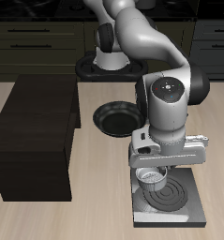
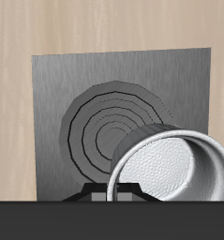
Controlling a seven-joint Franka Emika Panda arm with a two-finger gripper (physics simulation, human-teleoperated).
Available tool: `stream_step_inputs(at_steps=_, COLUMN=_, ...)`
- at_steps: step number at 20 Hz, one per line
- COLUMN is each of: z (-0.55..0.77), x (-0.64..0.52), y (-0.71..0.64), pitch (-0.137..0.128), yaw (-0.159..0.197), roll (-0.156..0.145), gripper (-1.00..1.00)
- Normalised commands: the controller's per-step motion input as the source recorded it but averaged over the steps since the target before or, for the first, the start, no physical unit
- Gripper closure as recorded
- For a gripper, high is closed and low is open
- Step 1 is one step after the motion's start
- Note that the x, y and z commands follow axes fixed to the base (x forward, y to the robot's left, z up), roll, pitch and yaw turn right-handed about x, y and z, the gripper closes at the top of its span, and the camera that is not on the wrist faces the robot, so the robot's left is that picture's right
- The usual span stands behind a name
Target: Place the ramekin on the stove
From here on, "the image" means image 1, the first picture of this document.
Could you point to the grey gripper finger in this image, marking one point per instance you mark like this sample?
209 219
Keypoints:
164 170
171 167

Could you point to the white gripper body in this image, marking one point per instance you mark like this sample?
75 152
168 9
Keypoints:
185 157

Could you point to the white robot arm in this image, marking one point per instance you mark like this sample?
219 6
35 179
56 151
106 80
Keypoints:
166 118

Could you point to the grey fluted ramekin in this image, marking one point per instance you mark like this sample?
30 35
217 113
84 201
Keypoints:
151 182

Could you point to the dark grey stove plate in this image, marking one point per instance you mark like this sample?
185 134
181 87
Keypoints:
191 200

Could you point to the black bowl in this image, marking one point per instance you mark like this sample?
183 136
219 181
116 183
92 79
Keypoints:
116 120

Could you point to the dark grey kitchen cupboard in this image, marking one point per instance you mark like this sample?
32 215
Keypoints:
213 59

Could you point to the dark wooden cabinet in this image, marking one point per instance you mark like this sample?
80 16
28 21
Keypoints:
35 131

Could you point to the dark olive kitchen cupboard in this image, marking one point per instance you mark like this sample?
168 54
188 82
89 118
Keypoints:
54 59

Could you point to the black kitchen countertop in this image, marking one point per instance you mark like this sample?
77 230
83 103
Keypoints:
38 9

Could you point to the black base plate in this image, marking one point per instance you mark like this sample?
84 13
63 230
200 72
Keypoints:
85 71

